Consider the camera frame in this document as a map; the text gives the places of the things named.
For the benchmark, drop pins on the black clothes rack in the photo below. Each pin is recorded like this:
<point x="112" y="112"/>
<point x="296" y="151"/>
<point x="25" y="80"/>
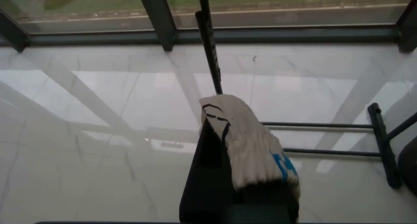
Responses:
<point x="210" y="48"/>

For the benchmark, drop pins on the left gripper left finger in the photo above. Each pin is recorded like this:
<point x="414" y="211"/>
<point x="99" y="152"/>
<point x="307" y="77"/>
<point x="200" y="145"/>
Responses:
<point x="205" y="185"/>

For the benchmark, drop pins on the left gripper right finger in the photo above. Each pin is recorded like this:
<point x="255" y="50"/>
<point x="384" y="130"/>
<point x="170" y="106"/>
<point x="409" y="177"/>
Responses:
<point x="251" y="152"/>

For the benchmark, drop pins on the window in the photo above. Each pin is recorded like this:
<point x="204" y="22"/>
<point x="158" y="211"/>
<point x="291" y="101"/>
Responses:
<point x="163" y="19"/>

